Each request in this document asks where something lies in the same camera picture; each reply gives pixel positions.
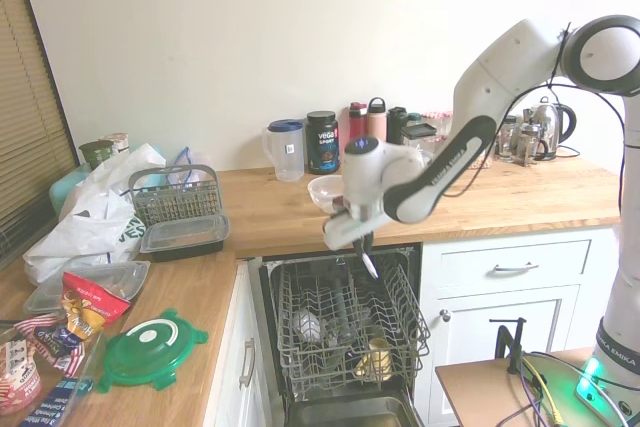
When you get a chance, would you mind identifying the pink water bottle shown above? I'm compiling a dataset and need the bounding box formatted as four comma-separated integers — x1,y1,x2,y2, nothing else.
366,96,389,144

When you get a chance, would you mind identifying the black clamp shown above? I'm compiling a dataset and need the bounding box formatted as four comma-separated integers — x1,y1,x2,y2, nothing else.
488,316,529,376

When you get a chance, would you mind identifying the glass french press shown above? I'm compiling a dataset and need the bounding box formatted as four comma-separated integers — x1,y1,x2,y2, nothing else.
516,121,550,167

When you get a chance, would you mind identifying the steel electric kettle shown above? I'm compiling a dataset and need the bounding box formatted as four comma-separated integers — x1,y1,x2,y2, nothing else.
529,101,579,161

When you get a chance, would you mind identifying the yellow cup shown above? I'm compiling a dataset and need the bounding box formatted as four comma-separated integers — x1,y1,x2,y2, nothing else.
353,337,395,383

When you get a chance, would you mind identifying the blue snack packet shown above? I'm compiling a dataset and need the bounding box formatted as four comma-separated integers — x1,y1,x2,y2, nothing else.
23,377,95,427

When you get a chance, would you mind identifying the clear glass in rack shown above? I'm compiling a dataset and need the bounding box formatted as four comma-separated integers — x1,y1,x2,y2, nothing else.
291,308,324,344

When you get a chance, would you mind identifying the red water bottle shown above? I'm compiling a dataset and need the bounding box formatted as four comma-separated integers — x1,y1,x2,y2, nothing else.
347,101,370,148

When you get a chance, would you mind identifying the white drawer with metal handle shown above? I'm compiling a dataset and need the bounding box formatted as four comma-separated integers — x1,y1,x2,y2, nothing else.
421,225,617,299

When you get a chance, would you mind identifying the black Vega protein tub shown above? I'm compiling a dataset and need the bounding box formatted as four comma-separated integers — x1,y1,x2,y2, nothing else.
305,110,342,176

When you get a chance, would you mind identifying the green container lid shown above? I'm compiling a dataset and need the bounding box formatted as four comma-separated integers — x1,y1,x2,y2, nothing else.
94,307,210,395

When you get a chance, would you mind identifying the pink snack bag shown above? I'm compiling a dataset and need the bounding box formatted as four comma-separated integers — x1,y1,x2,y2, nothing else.
0,338,45,414

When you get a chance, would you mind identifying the clear pitcher with blue lid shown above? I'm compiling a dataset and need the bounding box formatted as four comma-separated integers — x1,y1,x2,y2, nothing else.
260,118,305,184

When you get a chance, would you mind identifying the purple cable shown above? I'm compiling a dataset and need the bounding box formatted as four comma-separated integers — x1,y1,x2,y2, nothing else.
503,352,542,427

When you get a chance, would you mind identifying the clear plastic bowl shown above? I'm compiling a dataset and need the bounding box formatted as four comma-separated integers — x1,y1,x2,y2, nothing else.
306,174,347,216

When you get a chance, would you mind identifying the clear zip bag blue seal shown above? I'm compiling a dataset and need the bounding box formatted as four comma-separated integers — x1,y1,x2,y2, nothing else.
166,146,209,184

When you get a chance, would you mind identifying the clear plastic takeout container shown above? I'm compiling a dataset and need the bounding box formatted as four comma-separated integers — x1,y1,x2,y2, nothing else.
22,259,152,316

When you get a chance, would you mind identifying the tan window blind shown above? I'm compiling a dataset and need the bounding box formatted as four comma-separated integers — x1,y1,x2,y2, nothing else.
0,0,82,269

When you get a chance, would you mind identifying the red white striped popcorn bag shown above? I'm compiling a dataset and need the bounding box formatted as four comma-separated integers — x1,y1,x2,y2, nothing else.
13,313,87,374

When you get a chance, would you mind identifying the dark green water bottle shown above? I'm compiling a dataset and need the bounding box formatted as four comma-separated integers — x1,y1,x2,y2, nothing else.
386,105,411,148

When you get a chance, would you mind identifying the teal plastic container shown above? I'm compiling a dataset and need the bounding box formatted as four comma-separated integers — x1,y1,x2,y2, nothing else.
48,160,94,221

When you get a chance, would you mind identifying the glass baking dish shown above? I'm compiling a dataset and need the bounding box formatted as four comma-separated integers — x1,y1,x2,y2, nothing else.
0,318,109,427

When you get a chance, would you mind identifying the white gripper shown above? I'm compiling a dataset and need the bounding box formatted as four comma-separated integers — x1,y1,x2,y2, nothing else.
322,208,389,257

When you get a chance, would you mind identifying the black takeout container clear lid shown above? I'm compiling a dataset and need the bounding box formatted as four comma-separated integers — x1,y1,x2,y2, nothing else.
138,212,231,264

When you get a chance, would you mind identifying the dark green cup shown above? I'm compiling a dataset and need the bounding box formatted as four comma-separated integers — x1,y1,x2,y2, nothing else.
78,140,110,172

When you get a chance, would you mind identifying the clear glass jar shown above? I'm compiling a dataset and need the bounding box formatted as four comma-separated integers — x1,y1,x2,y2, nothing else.
496,115,521,164

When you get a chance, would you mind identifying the black dishwasher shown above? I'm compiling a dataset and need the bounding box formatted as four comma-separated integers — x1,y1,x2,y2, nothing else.
256,243,424,427

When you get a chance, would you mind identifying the clear container with black lid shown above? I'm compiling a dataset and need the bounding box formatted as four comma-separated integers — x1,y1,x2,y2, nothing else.
400,122,440,151

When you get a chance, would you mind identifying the white plastic shopping bag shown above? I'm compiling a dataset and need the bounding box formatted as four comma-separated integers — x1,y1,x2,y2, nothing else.
22,142,168,286

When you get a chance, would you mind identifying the white cabinet door with knob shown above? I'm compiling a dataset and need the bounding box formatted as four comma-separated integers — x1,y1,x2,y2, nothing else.
433,285,582,427

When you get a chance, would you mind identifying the wooden robot mounting board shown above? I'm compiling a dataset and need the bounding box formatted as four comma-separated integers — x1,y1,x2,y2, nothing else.
434,346,640,427

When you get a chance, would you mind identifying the white cabinet door bar handle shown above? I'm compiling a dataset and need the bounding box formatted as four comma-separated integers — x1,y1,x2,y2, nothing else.
201,260,274,427

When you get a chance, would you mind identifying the red snack bag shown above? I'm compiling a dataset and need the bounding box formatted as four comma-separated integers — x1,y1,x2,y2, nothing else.
60,271,133,344

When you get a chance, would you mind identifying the grey wire dishwasher rack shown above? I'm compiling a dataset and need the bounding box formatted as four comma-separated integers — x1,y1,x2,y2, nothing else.
269,250,432,399

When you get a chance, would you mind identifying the yellow cable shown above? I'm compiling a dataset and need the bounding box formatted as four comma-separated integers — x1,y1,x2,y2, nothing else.
521,355,567,427

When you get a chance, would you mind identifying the grey dishwasher cutlery basket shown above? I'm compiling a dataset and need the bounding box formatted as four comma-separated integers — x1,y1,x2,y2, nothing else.
127,164,229,229

